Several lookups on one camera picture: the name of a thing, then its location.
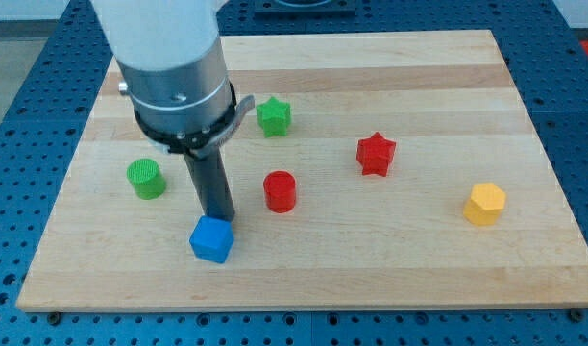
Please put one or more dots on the black clamp ring with lever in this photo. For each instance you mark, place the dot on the black clamp ring with lever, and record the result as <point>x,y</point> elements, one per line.
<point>203,143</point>

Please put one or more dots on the red cylinder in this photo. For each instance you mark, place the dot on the red cylinder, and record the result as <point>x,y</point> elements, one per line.
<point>280,191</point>

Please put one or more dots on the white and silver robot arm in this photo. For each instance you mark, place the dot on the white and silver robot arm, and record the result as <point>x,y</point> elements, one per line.
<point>171,59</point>

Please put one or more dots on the wooden board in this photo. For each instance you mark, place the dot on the wooden board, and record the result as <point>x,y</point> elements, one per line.
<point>352,241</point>

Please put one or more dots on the blue cube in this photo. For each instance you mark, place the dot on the blue cube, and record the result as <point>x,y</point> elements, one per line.
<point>212,239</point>

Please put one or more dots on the green cylinder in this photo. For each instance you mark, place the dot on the green cylinder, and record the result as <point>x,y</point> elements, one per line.
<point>146,179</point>

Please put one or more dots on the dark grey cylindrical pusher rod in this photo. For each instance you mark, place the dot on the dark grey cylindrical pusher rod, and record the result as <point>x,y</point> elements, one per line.
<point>211,184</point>

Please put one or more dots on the green star block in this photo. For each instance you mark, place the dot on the green star block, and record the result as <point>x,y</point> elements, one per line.
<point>274,117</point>

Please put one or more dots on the black mounting plate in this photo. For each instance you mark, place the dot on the black mounting plate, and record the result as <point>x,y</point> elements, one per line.
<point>304,7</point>

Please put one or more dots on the red star block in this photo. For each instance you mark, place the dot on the red star block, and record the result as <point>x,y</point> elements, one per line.
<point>375,154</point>

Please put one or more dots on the yellow hexagon block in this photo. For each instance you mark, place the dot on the yellow hexagon block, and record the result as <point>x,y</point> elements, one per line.
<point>485,204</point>

